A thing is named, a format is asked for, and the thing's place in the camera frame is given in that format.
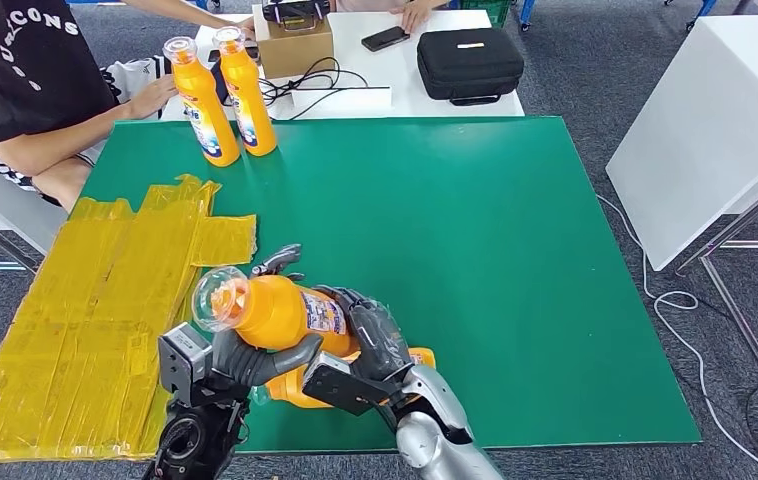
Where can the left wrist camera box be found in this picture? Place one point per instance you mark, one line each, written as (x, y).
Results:
(183, 361)

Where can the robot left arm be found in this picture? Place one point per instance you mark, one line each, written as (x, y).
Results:
(197, 440)

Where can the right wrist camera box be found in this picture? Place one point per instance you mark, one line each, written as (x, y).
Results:
(346, 387)

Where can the metal stand frame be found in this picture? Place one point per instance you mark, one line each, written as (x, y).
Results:
(737, 322)

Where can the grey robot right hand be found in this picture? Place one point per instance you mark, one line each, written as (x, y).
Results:
(379, 344)

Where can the person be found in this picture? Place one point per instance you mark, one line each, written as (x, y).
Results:
(21, 66)
(207, 14)
(412, 13)

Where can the black carrying case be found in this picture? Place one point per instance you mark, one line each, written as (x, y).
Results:
(470, 65)

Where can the orange detergent bottle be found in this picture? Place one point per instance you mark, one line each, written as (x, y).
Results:
(280, 314)
(207, 119)
(250, 112)
(286, 392)

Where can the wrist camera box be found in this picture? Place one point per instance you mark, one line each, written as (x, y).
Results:
(183, 361)
(346, 387)

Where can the white cabinet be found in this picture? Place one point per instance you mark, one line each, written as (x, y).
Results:
(704, 122)

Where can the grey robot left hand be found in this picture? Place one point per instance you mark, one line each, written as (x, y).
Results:
(253, 368)

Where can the white desk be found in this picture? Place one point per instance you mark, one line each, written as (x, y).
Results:
(379, 73)

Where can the yellow taped cardboard sheet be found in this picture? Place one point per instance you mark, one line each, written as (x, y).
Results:
(87, 318)

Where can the white flat box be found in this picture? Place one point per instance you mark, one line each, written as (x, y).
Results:
(342, 101)

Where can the cardboard box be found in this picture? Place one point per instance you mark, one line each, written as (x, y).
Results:
(294, 53)

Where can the black controller device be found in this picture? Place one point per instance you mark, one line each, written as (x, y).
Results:
(295, 9)

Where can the black smartphone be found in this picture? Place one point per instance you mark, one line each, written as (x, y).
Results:
(386, 38)

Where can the green plastic crate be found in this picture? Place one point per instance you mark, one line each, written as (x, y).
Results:
(492, 10)

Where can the dark flat tablet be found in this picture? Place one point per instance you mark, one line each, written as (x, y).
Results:
(254, 52)

